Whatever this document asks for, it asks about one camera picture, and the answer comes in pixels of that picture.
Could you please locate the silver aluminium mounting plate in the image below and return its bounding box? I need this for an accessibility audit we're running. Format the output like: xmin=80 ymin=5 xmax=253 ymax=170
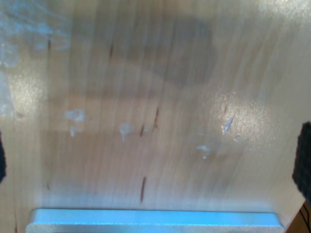
xmin=25 ymin=207 xmax=285 ymax=233

